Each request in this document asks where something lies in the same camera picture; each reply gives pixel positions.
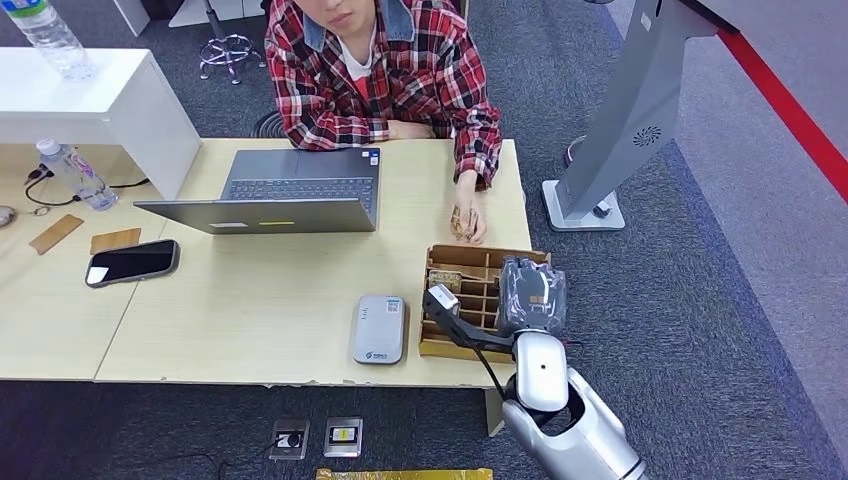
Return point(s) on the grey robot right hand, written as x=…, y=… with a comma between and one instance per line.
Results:
x=530, y=298

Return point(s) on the person's right hand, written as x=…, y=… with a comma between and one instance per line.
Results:
x=411, y=130

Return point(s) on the person's left hand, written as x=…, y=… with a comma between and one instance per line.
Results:
x=469, y=195

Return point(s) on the wooden card organizer box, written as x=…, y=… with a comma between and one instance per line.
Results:
x=457, y=257

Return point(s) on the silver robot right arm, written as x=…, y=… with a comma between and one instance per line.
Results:
x=596, y=437

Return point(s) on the person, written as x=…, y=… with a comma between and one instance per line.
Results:
x=397, y=79

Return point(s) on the gold hotel key card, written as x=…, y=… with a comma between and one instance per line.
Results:
x=445, y=278

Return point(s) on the grey card reader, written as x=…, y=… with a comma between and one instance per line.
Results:
x=378, y=329

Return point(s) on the round stand base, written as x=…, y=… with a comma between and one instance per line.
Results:
x=570, y=151

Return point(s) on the grey laptop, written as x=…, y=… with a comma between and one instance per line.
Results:
x=298, y=166

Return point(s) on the pale wooden desk leg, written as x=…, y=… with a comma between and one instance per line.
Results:
x=493, y=414

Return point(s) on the black round seat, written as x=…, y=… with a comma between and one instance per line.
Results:
x=268, y=126

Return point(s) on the grey kiosk stand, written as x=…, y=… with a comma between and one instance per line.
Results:
x=623, y=119

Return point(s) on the chrome stool base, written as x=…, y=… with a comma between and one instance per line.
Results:
x=228, y=50

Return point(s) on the wide white furniture panel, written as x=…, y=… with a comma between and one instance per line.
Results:
x=232, y=8

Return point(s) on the gold foil strip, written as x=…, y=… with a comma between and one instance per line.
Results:
x=404, y=474

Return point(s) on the floor socket with yellow label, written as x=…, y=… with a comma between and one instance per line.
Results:
x=343, y=437

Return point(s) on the floor socket with plug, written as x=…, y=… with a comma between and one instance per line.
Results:
x=289, y=439

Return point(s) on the narrow white furniture panel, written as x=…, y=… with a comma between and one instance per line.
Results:
x=132, y=14

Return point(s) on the black smartphone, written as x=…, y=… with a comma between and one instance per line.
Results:
x=132, y=263

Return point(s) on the short wooden plate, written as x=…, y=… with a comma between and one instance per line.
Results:
x=116, y=240

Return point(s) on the red floor tape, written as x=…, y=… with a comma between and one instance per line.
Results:
x=788, y=112

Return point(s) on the white desk riser shelf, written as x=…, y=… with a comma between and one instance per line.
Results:
x=79, y=93

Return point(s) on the small clear water bottle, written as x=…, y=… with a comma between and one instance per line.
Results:
x=79, y=177

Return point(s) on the long wooden plate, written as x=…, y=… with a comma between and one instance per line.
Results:
x=56, y=234

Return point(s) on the large clear water bottle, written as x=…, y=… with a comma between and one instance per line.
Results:
x=50, y=36

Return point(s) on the round grey object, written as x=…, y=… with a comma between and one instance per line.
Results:
x=5, y=216

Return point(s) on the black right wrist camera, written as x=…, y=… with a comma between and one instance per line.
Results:
x=442, y=299

